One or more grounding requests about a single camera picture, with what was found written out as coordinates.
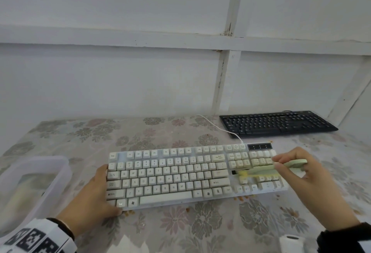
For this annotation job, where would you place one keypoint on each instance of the green brush yellow bristles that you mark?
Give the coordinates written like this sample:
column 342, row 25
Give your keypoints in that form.
column 261, row 171

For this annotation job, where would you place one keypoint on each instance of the person's right forearm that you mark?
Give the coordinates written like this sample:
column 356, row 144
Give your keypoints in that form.
column 345, row 238

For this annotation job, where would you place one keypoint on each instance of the white wooden frame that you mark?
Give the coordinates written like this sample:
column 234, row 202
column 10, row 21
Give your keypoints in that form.
column 116, row 38

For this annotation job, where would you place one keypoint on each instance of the black keyboard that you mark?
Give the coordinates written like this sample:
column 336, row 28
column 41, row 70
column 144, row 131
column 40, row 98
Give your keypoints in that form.
column 278, row 123

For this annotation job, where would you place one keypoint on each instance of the person's left hand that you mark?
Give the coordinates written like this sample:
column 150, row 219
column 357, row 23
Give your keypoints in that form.
column 90, row 206

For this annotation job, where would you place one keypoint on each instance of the clear plastic container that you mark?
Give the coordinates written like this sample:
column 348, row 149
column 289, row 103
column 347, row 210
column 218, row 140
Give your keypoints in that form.
column 58, row 168

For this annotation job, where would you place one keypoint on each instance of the white keyboard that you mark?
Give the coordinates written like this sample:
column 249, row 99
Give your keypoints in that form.
column 174, row 180

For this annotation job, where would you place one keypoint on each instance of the person's left forearm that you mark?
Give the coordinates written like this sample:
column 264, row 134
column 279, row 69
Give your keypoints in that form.
column 65, row 228

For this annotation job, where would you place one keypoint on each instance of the white marker left wristband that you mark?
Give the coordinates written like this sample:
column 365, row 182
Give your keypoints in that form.
column 34, row 238

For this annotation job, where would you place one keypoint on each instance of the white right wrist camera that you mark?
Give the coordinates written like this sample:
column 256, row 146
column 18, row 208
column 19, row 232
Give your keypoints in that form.
column 292, row 244

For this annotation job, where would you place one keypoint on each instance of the floral tablecloth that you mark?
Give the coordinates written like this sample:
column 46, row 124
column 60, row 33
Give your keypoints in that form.
column 203, row 226

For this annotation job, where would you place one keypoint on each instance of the person's right hand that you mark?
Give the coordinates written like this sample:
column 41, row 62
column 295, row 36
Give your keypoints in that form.
column 318, row 192

